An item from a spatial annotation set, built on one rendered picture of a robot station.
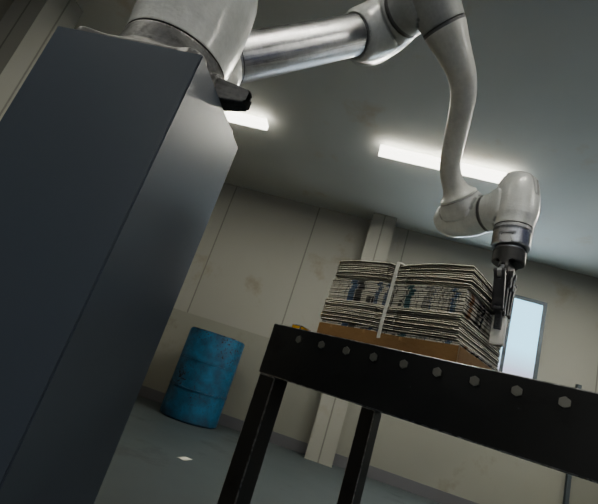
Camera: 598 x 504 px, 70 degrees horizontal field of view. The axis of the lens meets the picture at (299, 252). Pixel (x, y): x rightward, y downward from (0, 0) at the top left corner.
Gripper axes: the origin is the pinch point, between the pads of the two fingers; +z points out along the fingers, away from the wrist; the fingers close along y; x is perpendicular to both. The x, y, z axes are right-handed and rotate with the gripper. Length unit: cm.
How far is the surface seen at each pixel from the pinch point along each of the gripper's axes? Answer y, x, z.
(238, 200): -234, -415, -185
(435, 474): -403, -149, 71
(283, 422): -309, -295, 68
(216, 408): -224, -318, 70
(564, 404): 27.7, 18.0, 16.2
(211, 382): -208, -320, 47
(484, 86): -134, -68, -201
